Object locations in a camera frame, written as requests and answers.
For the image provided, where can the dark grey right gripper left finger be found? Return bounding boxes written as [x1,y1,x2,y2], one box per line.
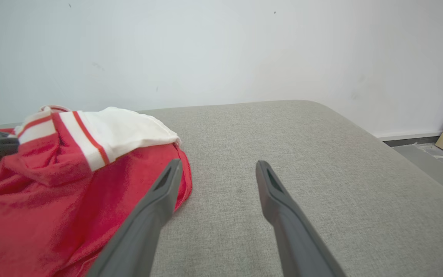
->
[87,159,183,277]

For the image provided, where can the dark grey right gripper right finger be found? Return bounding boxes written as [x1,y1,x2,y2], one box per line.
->
[255,160,347,277]

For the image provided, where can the red Bulls shorts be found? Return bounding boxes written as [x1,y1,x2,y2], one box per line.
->
[0,129,193,277]

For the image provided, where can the red white Bulls jersey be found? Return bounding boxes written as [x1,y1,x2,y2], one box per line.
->
[8,105,183,186]

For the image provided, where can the grey fabric sofa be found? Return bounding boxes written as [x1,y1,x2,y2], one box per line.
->
[0,100,443,277]

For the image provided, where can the white wall baseboard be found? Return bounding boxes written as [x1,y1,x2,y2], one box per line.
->
[375,131,443,142]

